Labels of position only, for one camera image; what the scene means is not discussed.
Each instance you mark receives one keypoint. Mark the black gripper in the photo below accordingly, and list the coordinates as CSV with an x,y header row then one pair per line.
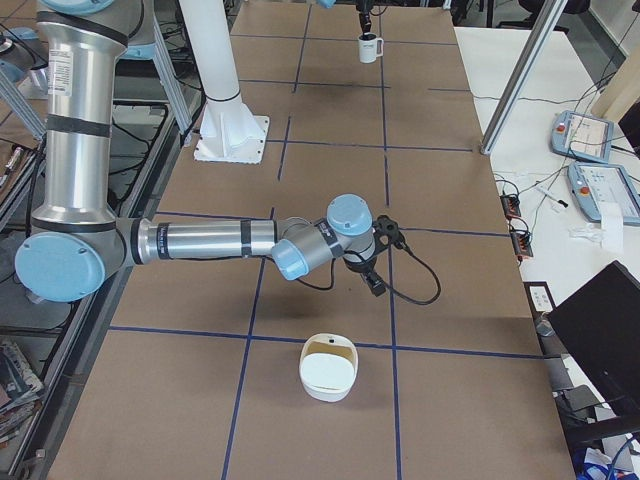
x,y
363,266

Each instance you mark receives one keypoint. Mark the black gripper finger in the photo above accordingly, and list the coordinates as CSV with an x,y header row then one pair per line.
x,y
365,22

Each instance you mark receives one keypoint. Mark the white ribbed HOME mug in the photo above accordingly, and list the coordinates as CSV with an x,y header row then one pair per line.
x,y
370,48

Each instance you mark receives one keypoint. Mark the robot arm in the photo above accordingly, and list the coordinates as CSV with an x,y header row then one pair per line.
x,y
77,241

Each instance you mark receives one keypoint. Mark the cream plastic bin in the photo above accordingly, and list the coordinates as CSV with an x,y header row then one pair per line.
x,y
328,366

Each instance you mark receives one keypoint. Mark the orange black adapter box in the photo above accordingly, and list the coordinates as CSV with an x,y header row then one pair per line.
x,y
511,206

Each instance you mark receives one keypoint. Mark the white label card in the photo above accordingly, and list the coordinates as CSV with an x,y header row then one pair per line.
x,y
541,299

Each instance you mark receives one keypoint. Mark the black laptop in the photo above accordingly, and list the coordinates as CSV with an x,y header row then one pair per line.
x,y
599,327

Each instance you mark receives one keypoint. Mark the lower teach pendant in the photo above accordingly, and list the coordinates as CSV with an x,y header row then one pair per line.
x,y
593,183

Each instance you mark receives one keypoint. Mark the teach pendant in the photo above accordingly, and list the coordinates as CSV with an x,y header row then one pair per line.
x,y
582,137
593,183

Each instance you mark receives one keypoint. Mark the upper teach pendant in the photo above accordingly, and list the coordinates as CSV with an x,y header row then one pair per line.
x,y
582,137

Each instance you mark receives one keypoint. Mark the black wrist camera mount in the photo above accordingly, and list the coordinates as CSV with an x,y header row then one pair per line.
x,y
387,234

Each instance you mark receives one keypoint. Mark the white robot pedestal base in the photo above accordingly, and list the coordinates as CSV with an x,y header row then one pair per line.
x,y
229,131

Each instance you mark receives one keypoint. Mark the aluminium frame post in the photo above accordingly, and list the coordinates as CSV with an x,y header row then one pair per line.
x,y
543,27

